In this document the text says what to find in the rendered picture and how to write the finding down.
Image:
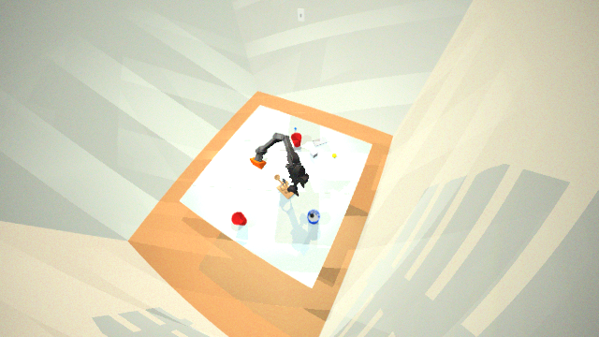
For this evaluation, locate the red cup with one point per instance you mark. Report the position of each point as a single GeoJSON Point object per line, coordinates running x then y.
{"type": "Point", "coordinates": [239, 219]}
{"type": "Point", "coordinates": [296, 138]}

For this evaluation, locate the blue mug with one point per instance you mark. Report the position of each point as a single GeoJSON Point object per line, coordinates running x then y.
{"type": "Point", "coordinates": [316, 217]}

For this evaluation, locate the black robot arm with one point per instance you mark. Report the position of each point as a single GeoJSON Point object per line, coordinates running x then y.
{"type": "Point", "coordinates": [294, 165]}

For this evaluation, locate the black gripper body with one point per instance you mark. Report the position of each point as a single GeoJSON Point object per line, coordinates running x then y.
{"type": "Point", "coordinates": [293, 188]}

